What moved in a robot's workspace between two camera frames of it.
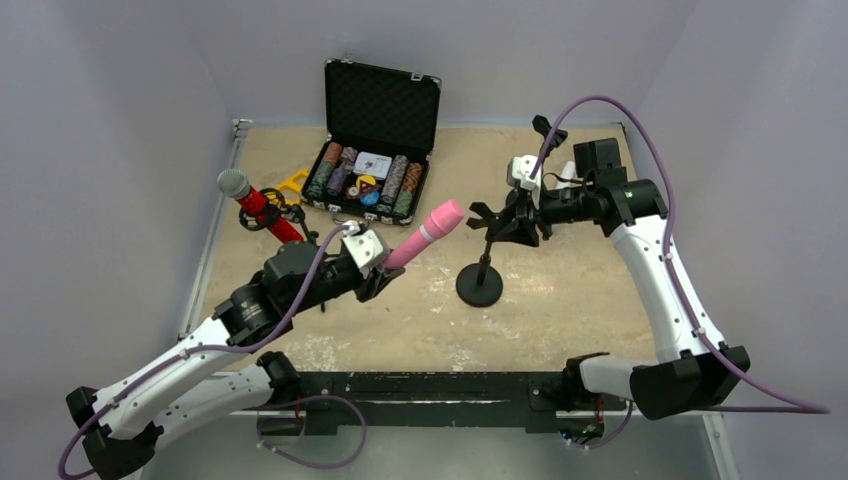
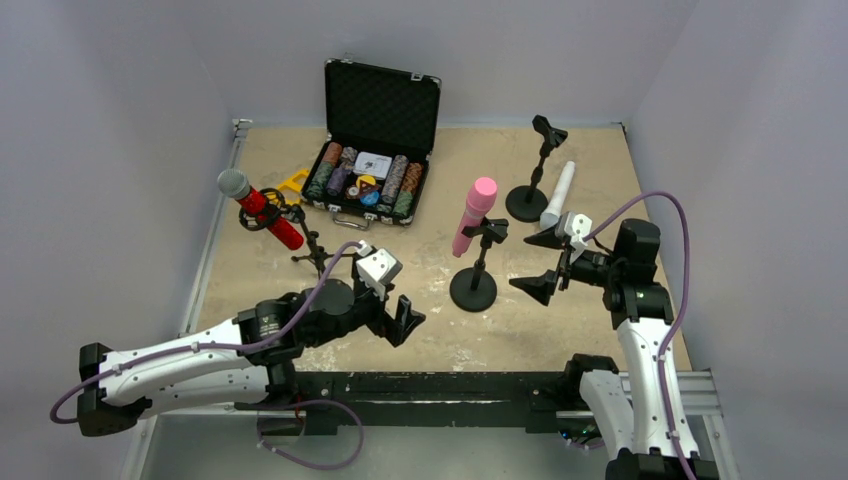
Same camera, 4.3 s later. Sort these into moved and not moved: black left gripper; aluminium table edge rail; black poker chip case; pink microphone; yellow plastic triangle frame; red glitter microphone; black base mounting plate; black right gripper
Moved: pink microphone; black right gripper; black left gripper
Not moved: black poker chip case; yellow plastic triangle frame; aluminium table edge rail; black base mounting plate; red glitter microphone
